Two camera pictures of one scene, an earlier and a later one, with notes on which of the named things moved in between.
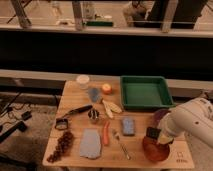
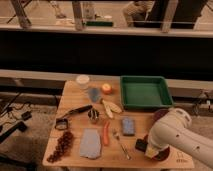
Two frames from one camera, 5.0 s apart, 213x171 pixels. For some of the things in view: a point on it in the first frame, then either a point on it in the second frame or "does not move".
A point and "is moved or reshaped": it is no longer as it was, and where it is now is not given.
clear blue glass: [94, 94] does not move
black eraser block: [152, 132] is moved or reshaped
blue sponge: [128, 127] does not move
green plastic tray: [145, 92] does not move
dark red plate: [159, 114] does not move
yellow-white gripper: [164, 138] → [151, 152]
